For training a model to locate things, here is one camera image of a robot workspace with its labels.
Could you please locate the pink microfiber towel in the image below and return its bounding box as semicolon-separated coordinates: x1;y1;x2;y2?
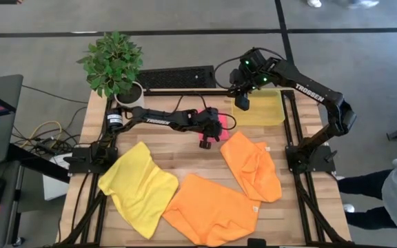
197;109;230;143

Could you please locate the orange microfiber towel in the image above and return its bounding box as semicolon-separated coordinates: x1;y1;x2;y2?
161;173;263;247
219;130;283;204

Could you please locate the yellow microfiber towel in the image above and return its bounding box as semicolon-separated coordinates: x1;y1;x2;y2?
97;141;180;240

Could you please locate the yellow translucent plastic bin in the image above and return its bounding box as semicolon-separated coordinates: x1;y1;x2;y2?
232;88;287;127

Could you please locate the white plant pot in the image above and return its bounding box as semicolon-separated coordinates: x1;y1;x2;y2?
114;81;146;109

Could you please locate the green artificial plant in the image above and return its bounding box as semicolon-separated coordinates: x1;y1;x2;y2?
76;30;145;99

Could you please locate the white box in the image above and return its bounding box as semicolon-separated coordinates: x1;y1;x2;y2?
42;152;72;202

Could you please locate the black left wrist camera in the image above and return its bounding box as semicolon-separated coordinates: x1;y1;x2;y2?
198;135;214;150

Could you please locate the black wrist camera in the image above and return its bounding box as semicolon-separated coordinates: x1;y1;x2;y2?
198;135;214;150
234;92;252;112

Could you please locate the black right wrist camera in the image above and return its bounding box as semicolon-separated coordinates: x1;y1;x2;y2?
234;92;252;112

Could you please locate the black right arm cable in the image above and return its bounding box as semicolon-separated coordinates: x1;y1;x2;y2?
213;47;285;91

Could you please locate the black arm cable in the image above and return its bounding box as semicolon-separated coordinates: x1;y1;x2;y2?
213;47;285;91
170;92;238;132

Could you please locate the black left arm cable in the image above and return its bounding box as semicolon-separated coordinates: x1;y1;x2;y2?
170;92;238;132

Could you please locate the black aluminium table frame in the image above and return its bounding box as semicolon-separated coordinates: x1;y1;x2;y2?
52;87;356;248

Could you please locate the black table-level camera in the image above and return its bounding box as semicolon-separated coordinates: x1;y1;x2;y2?
246;237;267;248

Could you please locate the yellow floor cable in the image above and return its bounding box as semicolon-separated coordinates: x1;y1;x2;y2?
19;120;63;149

